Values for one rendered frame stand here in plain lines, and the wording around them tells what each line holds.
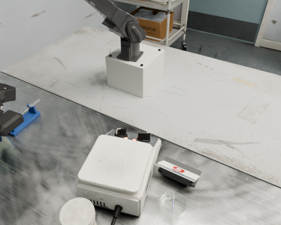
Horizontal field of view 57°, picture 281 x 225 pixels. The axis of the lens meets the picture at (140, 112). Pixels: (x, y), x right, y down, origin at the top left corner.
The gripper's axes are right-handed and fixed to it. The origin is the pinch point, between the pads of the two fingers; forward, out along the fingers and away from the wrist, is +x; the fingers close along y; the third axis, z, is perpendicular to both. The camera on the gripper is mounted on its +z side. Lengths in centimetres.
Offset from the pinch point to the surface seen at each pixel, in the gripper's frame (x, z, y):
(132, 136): 0.2, 13.0, -31.7
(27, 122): 3.8, 8.5, -1.7
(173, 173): 2.2, 8.7, -43.7
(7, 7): 14, 95, 102
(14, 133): 3.9, 3.8, -1.6
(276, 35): 76, 292, -69
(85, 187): -1.6, -4.5, -30.7
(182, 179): 2.8, 8.5, -45.9
